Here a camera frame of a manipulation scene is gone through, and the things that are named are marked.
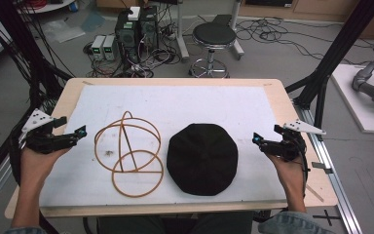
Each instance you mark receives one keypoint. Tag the person's left hand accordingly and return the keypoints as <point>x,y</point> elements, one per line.
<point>40,164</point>

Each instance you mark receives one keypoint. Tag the aluminium rail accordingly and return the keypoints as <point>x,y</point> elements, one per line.
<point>329,169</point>

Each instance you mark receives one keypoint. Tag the clear plastic sheet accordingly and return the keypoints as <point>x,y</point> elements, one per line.
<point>63,31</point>

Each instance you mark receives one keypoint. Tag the black computer tower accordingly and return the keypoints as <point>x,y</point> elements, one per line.
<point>127,39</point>
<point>148,29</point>

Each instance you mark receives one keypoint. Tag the black round stool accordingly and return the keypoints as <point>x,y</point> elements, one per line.
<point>214,34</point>

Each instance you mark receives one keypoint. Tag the white board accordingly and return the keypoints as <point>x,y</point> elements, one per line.
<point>354,100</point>

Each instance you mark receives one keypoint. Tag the white desk legs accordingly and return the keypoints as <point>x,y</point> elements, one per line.
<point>182,39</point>

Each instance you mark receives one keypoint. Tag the person's right hand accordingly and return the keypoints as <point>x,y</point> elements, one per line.
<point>287,174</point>

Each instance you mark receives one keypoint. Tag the black metal frame stand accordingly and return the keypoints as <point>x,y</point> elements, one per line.
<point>337,48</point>
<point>22,48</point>

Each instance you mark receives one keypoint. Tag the metal bracket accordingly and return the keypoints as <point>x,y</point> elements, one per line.
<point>321,166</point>

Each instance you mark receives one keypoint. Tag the grey power supply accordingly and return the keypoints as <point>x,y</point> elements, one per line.
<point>109,48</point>
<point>98,47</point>

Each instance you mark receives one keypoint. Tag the white box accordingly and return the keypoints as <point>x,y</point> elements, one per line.
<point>134,13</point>

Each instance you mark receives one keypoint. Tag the white table mat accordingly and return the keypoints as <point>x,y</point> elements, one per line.
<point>181,104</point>

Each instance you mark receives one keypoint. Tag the black beret hat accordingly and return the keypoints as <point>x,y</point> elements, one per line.
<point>202,160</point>

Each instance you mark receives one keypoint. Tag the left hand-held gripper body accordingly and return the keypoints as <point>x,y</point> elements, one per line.
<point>40,138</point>

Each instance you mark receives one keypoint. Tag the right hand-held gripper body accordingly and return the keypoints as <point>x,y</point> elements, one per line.
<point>289,143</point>

